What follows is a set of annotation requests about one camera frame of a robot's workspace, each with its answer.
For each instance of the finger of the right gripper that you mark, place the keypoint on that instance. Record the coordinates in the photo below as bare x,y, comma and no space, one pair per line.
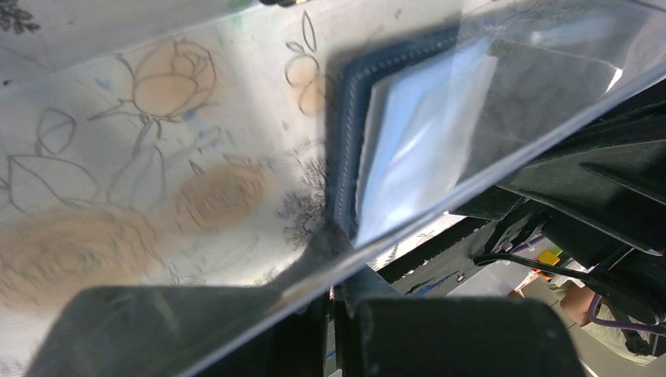
609,175

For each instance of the floral patterned table mat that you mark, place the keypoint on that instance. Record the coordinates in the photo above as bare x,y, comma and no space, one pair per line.
156,156

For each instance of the navy blue card holder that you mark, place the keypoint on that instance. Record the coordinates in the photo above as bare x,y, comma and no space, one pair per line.
426,124

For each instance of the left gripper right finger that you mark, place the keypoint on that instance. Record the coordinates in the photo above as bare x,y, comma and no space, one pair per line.
382,332

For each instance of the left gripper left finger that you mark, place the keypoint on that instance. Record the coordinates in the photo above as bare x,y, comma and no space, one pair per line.
277,329

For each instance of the clear plastic card box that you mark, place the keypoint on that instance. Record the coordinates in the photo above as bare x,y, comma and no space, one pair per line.
260,130

